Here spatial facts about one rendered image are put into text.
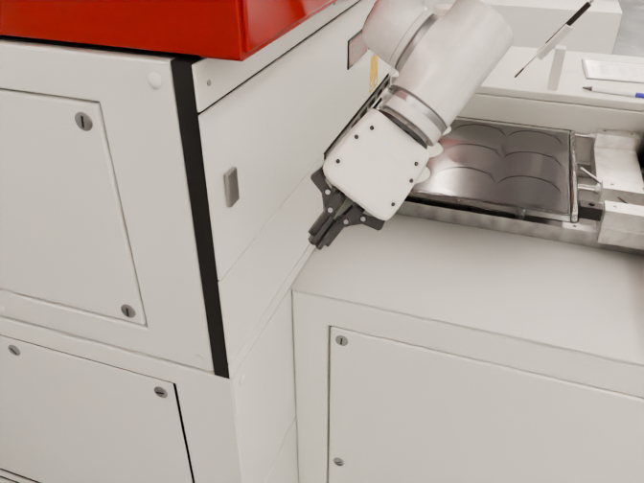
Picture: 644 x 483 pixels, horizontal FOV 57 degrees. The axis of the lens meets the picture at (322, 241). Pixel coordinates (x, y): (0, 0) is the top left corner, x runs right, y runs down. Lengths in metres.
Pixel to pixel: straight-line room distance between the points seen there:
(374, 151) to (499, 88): 0.69
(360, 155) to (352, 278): 0.29
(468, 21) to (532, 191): 0.43
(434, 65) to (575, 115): 0.69
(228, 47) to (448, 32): 0.27
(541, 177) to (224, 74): 0.67
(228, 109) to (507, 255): 0.57
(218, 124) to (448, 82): 0.26
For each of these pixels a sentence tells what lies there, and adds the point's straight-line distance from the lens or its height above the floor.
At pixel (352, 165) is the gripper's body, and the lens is 0.68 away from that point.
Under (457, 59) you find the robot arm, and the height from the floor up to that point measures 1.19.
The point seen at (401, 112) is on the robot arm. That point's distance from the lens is 0.68.
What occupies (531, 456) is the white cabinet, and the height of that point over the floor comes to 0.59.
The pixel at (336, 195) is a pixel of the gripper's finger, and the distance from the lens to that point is 0.70.
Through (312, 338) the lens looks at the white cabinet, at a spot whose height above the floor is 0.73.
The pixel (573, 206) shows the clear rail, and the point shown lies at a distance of 1.03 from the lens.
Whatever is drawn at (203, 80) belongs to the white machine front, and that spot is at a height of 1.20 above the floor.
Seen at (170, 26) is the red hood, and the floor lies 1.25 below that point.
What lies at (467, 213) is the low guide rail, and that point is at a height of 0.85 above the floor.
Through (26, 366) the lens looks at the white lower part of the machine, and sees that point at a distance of 1.02.
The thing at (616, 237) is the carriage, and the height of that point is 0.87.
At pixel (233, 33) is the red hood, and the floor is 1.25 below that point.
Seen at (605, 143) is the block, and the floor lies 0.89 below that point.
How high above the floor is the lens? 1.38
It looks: 33 degrees down
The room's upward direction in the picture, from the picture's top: straight up
